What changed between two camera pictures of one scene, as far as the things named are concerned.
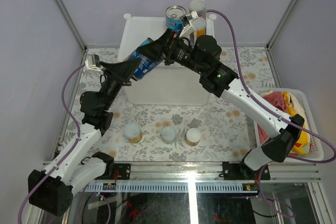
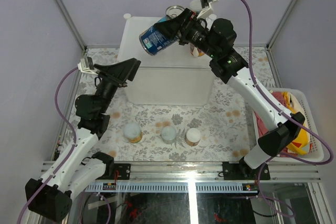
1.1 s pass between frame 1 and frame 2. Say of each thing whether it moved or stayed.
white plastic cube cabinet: stayed
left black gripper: stayed
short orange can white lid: stayed
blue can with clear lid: stayed
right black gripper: moved
